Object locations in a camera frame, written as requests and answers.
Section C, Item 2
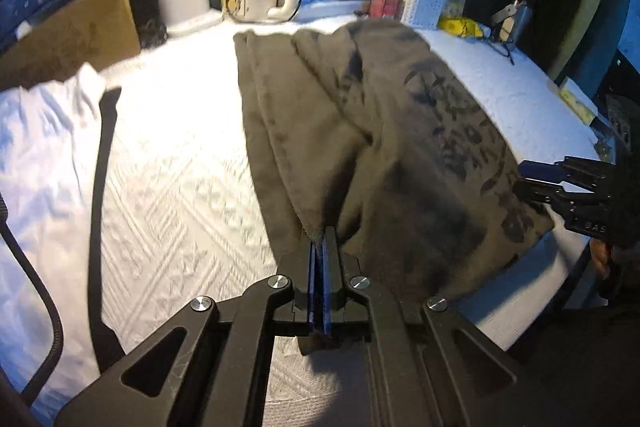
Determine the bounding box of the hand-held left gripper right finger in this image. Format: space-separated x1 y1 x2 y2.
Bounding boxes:
320 224 551 427

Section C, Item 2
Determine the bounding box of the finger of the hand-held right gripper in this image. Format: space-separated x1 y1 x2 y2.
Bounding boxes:
515 178 571 214
519 159 576 182

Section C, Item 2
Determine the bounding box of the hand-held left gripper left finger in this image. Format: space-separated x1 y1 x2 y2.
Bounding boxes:
52 224 321 427

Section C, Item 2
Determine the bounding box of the brown printed t-shirt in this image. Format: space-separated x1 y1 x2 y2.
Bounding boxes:
232 19 556 303

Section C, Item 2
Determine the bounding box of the person's right hand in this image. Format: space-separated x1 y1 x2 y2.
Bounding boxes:
589 237 616 280

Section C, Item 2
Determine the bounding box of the stainless steel bottle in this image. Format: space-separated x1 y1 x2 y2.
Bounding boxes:
492 0 533 42

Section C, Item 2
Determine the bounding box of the yellow snack packet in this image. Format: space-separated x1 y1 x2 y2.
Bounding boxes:
439 17 488 38

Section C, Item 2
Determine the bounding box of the white power strip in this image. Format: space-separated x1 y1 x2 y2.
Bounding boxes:
295 0 371 22

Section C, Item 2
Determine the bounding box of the white garment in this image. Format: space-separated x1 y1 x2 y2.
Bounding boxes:
0 63 123 423

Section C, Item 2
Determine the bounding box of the cardboard box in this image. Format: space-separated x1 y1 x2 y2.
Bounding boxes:
0 0 142 90

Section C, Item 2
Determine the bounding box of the black strap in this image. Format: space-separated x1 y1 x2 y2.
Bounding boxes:
89 87 126 375

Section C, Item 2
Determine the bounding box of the thick black cable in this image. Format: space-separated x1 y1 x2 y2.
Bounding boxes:
0 192 66 408

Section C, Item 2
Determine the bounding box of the black cable bundle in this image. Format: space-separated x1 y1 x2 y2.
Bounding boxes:
140 19 168 48

